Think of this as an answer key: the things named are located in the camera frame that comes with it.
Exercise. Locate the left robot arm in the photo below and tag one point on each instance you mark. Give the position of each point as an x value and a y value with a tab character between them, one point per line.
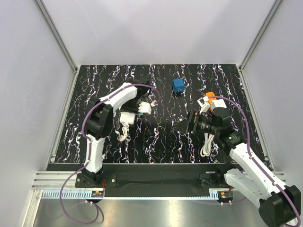
98	122

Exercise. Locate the aluminium frame rail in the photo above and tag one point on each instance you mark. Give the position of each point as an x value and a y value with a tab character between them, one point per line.
62	184

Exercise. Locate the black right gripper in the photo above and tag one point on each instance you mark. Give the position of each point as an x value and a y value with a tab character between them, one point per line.
182	126

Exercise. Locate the white usb charger plug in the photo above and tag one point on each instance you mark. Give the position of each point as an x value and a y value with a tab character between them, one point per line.
144	108

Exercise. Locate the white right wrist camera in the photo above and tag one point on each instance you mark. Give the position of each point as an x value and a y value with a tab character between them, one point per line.
204	104

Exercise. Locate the blue cube socket adapter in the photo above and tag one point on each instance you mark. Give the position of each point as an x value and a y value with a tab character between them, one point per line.
178	86

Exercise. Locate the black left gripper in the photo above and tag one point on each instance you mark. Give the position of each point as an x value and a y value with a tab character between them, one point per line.
125	107

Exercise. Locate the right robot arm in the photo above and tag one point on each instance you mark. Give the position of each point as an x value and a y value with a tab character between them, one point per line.
277	203

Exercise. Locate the white multicolour power strip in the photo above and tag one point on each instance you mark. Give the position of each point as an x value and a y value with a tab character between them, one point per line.
127	118

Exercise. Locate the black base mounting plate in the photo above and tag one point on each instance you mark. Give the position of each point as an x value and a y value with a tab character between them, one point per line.
158	180

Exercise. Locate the orange power strip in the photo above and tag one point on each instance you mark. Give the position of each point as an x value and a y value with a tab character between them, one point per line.
210	95

